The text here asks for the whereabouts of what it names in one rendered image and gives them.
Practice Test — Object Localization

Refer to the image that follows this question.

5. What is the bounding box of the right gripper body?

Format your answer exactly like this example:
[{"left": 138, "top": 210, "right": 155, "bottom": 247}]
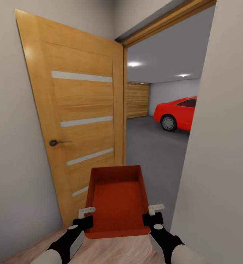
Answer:
[{"left": 142, "top": 212, "right": 163, "bottom": 226}]

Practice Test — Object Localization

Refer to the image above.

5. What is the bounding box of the storage box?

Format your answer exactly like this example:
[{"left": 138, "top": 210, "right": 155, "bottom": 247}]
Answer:
[{"left": 85, "top": 165, "right": 151, "bottom": 239}]

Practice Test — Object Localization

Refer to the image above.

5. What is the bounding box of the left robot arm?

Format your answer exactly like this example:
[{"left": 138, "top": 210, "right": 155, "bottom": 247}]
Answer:
[{"left": 30, "top": 207, "right": 96, "bottom": 264}]

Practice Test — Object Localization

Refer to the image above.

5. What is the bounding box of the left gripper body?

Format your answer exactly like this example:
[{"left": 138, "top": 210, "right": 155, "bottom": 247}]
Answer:
[{"left": 73, "top": 216, "right": 94, "bottom": 230}]

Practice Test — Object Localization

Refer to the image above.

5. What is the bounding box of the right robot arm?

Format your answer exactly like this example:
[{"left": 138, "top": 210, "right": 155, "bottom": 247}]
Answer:
[{"left": 142, "top": 204, "right": 217, "bottom": 264}]

